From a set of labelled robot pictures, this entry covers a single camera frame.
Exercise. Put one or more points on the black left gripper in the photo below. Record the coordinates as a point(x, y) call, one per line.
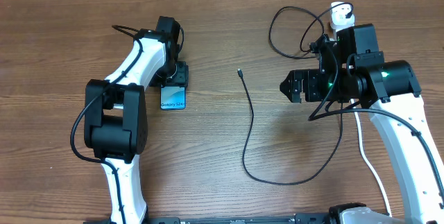
point(179, 78)

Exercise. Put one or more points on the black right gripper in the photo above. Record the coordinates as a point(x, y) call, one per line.
point(311, 80)

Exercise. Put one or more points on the blue Samsung Galaxy smartphone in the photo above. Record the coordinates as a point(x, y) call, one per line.
point(172, 98)

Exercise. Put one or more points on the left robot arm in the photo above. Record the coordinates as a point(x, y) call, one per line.
point(115, 115)

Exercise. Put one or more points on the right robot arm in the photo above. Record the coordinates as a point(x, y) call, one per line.
point(352, 67)

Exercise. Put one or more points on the white charger plug adapter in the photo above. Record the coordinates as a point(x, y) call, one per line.
point(341, 16)

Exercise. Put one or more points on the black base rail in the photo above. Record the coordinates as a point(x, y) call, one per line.
point(309, 218)

